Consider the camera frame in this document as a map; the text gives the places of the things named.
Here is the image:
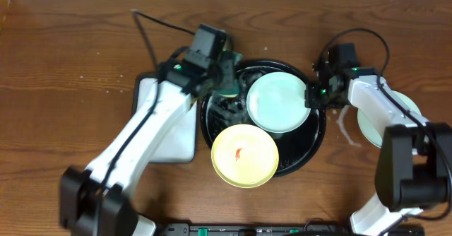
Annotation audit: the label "yellow plate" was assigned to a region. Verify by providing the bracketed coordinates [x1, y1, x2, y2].
[211, 124, 279, 189]

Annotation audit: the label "green plate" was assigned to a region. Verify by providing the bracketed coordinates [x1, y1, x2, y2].
[246, 72, 311, 134]
[356, 88, 426, 148]

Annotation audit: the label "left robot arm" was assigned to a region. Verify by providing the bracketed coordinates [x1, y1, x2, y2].
[59, 47, 242, 235]

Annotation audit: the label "black round tray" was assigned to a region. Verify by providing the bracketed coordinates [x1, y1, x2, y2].
[199, 59, 326, 177]

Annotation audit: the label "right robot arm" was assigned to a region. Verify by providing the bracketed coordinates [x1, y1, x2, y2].
[306, 67, 451, 235]

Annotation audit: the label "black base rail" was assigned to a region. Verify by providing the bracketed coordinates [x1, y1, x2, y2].
[155, 217, 426, 236]

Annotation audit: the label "green yellow sponge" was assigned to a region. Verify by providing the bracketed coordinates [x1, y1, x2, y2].
[215, 50, 242, 98]

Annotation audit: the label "black rectangular soap tray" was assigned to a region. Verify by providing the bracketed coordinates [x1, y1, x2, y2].
[131, 72, 198, 163]

